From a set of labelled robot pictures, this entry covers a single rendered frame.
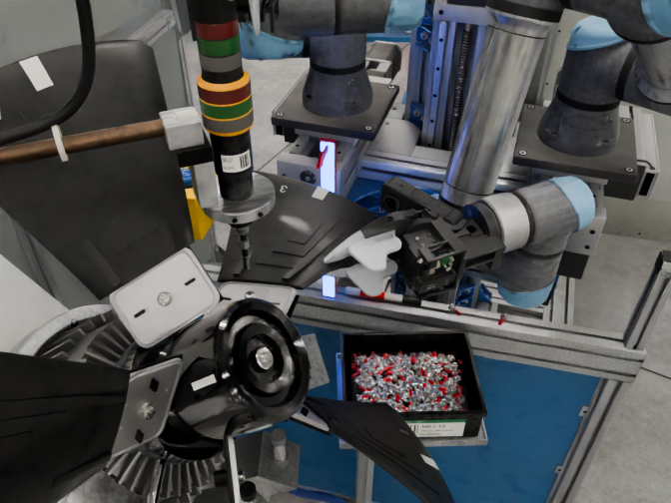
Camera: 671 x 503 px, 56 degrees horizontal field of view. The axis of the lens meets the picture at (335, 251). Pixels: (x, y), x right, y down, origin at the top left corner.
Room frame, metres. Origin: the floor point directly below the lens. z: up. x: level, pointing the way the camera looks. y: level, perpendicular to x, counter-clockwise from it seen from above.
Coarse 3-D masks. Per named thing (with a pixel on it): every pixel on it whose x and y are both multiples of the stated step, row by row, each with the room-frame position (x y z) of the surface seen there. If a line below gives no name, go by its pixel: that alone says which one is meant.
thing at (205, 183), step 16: (160, 112) 0.47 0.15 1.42; (176, 112) 0.47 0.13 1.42; (176, 128) 0.45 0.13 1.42; (192, 128) 0.46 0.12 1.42; (176, 144) 0.45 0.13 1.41; (192, 144) 0.45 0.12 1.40; (208, 144) 0.46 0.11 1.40; (192, 160) 0.45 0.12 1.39; (208, 160) 0.45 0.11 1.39; (192, 176) 0.47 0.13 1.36; (208, 176) 0.46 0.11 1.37; (256, 176) 0.51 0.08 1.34; (208, 192) 0.46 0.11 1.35; (256, 192) 0.48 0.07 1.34; (272, 192) 0.48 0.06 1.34; (208, 208) 0.46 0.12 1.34; (224, 208) 0.46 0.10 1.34; (240, 208) 0.46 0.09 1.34; (256, 208) 0.46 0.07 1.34; (272, 208) 0.47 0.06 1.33
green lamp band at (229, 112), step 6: (246, 102) 0.47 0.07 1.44; (252, 102) 0.48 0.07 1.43; (204, 108) 0.47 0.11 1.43; (210, 108) 0.46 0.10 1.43; (216, 108) 0.46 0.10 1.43; (222, 108) 0.46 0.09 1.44; (228, 108) 0.46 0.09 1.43; (234, 108) 0.46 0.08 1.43; (240, 108) 0.46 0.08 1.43; (246, 108) 0.47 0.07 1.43; (204, 114) 0.47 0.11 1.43; (210, 114) 0.46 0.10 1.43; (216, 114) 0.46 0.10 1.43; (222, 114) 0.46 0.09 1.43; (228, 114) 0.46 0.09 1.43; (234, 114) 0.46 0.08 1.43; (240, 114) 0.46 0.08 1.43
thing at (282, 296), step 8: (224, 288) 0.51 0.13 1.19; (232, 288) 0.51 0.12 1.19; (240, 288) 0.51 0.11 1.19; (248, 288) 0.50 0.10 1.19; (256, 288) 0.50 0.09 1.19; (264, 288) 0.50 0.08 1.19; (272, 288) 0.50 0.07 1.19; (280, 288) 0.50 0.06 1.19; (288, 288) 0.50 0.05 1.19; (224, 296) 0.49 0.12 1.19; (232, 296) 0.49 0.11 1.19; (240, 296) 0.49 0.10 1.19; (264, 296) 0.49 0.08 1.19; (272, 296) 0.49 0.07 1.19; (280, 296) 0.49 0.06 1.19; (288, 296) 0.49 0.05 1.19; (224, 304) 0.48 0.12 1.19; (280, 304) 0.47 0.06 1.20; (288, 304) 0.47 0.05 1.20; (208, 312) 0.46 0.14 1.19
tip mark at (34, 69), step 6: (24, 60) 0.56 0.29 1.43; (30, 60) 0.57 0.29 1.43; (36, 60) 0.57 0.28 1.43; (24, 66) 0.56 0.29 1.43; (30, 66) 0.56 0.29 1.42; (36, 66) 0.56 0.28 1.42; (42, 66) 0.56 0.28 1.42; (30, 72) 0.56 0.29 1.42; (36, 72) 0.56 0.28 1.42; (42, 72) 0.56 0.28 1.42; (30, 78) 0.55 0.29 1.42; (36, 78) 0.55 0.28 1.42; (42, 78) 0.55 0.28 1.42; (48, 78) 0.56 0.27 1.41; (36, 84) 0.55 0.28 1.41; (42, 84) 0.55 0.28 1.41; (48, 84) 0.55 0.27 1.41
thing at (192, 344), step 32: (224, 320) 0.38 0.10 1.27; (256, 320) 0.41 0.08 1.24; (288, 320) 0.43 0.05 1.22; (160, 352) 0.41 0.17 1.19; (192, 352) 0.37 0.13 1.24; (224, 352) 0.35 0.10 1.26; (256, 352) 0.38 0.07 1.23; (288, 352) 0.40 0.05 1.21; (224, 384) 0.33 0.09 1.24; (256, 384) 0.35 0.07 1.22; (288, 384) 0.37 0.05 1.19; (192, 416) 0.33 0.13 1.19; (224, 416) 0.32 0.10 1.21; (256, 416) 0.32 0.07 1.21; (288, 416) 0.34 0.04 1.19; (160, 448) 0.33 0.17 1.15; (192, 448) 0.34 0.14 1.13
